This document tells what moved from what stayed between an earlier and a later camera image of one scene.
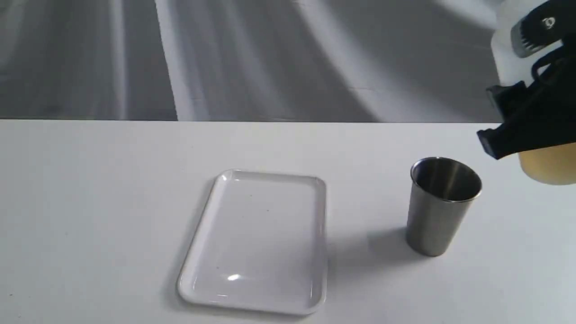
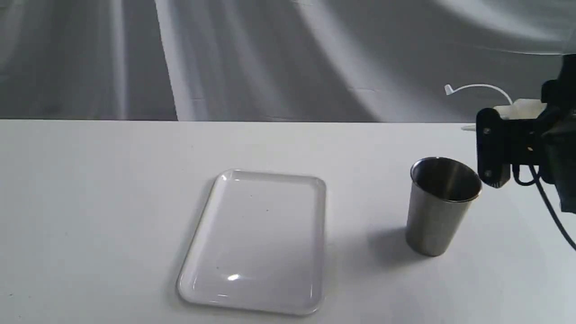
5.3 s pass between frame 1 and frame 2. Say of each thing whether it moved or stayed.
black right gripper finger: moved
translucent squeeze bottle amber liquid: moved
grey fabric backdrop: stayed
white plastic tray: stayed
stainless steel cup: stayed
